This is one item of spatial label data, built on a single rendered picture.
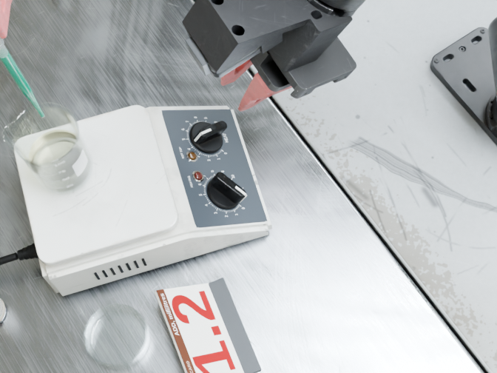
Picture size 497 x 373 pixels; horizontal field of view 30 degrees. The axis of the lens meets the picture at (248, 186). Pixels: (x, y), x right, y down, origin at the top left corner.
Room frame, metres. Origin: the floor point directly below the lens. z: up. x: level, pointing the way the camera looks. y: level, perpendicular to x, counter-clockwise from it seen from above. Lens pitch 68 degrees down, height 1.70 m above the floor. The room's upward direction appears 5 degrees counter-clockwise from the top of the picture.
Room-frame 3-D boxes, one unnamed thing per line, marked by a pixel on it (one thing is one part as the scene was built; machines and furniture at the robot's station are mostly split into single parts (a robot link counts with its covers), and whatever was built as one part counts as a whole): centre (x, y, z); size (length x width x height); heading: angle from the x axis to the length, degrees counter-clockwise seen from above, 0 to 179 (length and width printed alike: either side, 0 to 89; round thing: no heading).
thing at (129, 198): (0.31, 0.13, 0.98); 0.12 x 0.12 x 0.01; 12
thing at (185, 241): (0.31, 0.10, 0.94); 0.22 x 0.13 x 0.08; 102
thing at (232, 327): (0.19, 0.05, 0.92); 0.09 x 0.06 x 0.04; 17
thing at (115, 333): (0.19, 0.13, 0.91); 0.06 x 0.06 x 0.02
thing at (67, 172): (0.32, 0.16, 1.02); 0.06 x 0.05 x 0.08; 87
